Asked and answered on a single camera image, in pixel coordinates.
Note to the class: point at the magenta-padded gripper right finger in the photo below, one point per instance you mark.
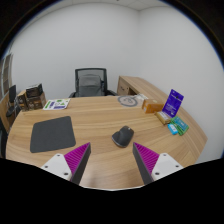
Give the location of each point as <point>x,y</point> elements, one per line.
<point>164,165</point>

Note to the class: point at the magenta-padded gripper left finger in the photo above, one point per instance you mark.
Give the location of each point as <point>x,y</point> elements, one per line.
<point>60,165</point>

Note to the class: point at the dark grey computer mouse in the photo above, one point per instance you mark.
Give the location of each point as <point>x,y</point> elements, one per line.
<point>122,136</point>

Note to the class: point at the dark grey mouse pad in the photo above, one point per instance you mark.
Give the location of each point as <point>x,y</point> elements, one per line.
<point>52,134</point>

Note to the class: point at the small blue packet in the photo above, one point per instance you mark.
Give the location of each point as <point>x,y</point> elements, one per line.
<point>172,129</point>

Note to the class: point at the green packet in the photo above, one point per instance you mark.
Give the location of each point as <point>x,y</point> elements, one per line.
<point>181,125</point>

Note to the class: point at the small tan box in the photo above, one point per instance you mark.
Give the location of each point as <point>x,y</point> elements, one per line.
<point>163,118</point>

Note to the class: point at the orange cardboard box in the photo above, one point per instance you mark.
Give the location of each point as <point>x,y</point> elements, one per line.
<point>152,106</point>

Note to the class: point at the white sticker sheet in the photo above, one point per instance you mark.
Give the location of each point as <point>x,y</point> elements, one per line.
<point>56,104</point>

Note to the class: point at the black leather office chair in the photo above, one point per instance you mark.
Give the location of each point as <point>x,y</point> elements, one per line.
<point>2,140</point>

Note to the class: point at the purple package card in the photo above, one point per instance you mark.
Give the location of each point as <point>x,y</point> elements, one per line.
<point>173,102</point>

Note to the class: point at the large brown carton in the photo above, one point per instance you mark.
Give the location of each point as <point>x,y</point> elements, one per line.
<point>36,102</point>

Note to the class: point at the small brown carton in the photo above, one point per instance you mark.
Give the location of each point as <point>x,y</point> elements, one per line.
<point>22,101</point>

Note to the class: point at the black box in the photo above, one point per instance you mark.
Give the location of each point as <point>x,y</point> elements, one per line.
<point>34,90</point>

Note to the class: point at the grey backpack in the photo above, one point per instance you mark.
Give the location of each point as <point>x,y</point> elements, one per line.
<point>90,86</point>

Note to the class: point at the black visitor chair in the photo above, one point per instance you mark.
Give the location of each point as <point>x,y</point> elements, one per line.
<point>12,95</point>

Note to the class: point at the wooden side desk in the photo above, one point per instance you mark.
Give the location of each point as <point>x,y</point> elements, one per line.
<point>133,85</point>

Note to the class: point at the black mesh office chair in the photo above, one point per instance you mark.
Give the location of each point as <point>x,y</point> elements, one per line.
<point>106,83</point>

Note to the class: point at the wooden shelf unit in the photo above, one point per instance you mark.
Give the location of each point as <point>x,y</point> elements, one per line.
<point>6,75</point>

